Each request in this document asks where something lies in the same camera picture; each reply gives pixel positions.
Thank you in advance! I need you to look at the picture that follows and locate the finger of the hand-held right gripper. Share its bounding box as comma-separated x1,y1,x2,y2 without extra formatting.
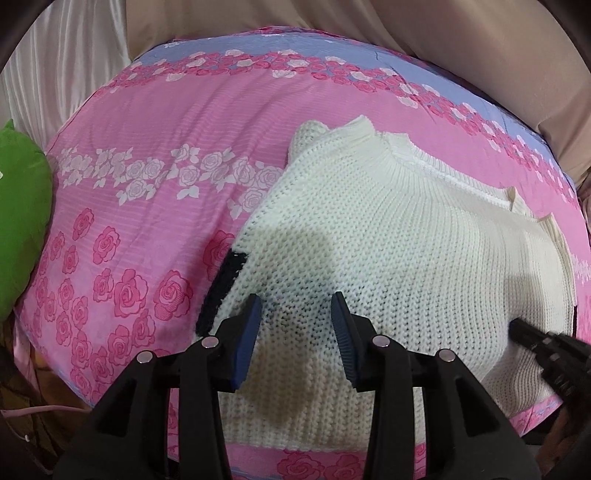
509,318,591,403

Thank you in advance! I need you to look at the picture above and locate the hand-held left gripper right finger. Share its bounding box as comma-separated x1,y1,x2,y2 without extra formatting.
331,291,542,480

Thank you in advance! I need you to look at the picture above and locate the green plush pillow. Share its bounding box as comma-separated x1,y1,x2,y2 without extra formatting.
0,119,54,322

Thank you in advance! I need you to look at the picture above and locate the pink floral bedsheet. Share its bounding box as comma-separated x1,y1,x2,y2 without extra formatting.
13,27,591,480

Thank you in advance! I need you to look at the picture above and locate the beige draped cloth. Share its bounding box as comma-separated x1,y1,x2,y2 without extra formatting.
124,0,591,185

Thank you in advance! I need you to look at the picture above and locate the white satin curtain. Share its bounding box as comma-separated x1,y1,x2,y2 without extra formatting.
0,0,132,139

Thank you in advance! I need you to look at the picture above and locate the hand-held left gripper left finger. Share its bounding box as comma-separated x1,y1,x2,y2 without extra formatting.
55,292,265,480

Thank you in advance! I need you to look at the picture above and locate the person's right forearm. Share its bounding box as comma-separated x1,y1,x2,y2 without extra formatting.
538,408,585,469

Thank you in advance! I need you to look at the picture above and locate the pink cable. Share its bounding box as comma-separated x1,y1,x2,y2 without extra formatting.
0,404,90,418

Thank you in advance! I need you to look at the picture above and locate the white red black knit sweater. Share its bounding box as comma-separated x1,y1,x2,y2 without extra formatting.
196,117,579,455

